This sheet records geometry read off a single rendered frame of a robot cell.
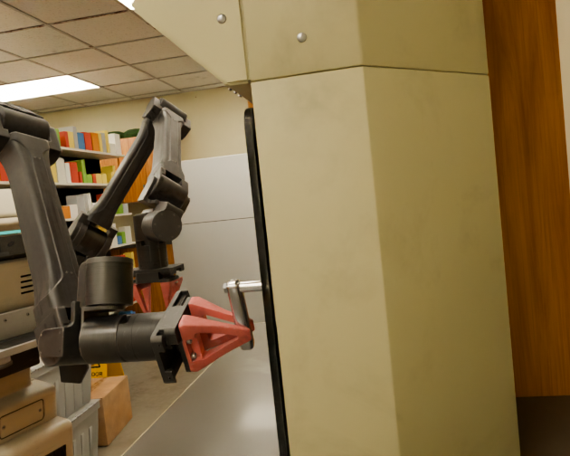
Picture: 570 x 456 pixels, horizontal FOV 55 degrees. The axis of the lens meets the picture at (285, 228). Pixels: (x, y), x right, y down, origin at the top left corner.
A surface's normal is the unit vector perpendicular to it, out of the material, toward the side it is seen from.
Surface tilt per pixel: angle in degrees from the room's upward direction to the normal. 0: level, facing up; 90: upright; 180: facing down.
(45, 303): 74
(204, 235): 90
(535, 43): 90
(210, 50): 90
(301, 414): 90
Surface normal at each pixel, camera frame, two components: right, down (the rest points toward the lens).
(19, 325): 0.90, -0.07
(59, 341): -0.60, -0.14
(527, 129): -0.18, 0.07
